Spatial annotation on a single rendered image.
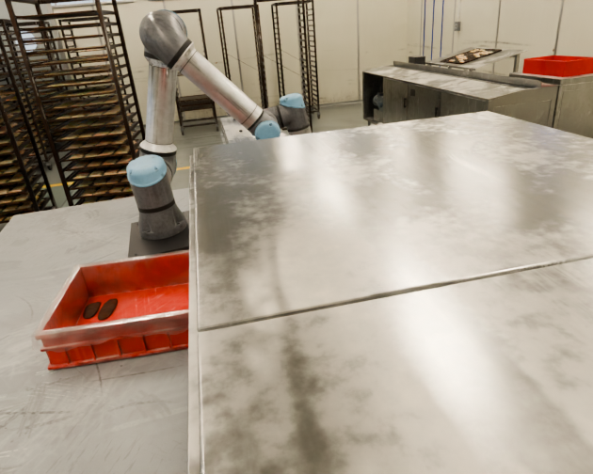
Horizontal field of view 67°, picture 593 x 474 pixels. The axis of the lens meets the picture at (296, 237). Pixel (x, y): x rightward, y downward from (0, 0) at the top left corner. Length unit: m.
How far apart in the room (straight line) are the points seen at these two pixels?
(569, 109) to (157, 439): 4.39
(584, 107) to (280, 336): 4.68
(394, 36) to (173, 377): 8.65
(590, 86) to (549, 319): 4.58
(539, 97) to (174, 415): 3.90
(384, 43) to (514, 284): 8.94
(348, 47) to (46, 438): 8.46
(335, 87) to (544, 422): 8.80
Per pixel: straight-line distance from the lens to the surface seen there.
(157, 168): 1.42
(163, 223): 1.46
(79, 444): 0.97
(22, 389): 1.16
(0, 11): 8.94
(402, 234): 0.39
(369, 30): 9.11
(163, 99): 1.50
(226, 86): 1.35
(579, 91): 4.79
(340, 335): 0.27
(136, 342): 1.09
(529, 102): 4.30
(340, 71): 8.96
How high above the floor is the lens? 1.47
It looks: 25 degrees down
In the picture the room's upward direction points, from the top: 5 degrees counter-clockwise
